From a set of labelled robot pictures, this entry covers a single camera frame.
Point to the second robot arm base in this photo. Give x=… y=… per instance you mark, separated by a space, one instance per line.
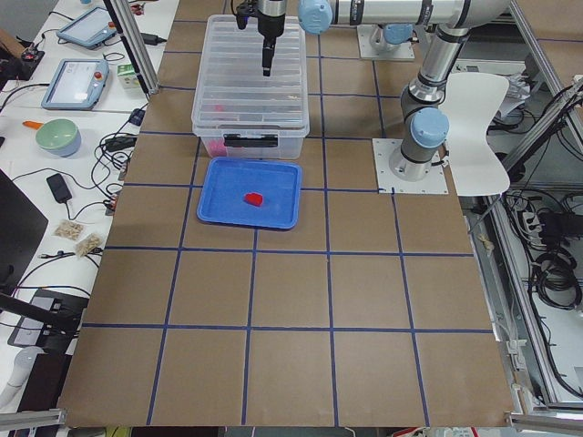
x=390 y=36

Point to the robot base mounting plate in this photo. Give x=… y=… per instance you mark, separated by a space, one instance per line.
x=397 y=175

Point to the green blue bowl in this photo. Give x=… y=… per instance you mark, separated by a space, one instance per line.
x=60 y=137

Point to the lower teach pendant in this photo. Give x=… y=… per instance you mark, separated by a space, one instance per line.
x=76 y=85

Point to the black power adapter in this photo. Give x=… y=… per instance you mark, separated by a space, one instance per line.
x=152 y=40

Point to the black box latch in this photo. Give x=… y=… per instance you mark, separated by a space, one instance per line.
x=262 y=141

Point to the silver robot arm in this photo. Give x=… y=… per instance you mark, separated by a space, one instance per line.
x=426 y=126

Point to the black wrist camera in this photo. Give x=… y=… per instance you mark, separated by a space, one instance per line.
x=243 y=12

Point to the clear plastic storage box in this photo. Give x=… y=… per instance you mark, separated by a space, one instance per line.
x=232 y=95

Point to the teach pendant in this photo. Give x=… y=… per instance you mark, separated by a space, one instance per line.
x=89 y=30
x=76 y=85

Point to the white plastic chair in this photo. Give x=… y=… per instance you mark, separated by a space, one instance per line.
x=471 y=103

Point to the upper teach pendant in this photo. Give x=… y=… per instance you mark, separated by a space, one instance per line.
x=89 y=30

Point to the green white carton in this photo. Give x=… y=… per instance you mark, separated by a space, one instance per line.
x=127 y=76

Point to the black smartphone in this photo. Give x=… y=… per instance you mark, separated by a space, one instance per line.
x=59 y=188

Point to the aluminium frame post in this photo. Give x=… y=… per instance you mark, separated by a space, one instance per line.
x=127 y=28

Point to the red block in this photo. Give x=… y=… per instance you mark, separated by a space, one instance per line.
x=254 y=198

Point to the toy carrot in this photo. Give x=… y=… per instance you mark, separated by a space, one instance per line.
x=32 y=124

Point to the blue tray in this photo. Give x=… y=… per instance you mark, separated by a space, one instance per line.
x=229 y=179

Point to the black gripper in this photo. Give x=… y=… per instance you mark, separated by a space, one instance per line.
x=270 y=20

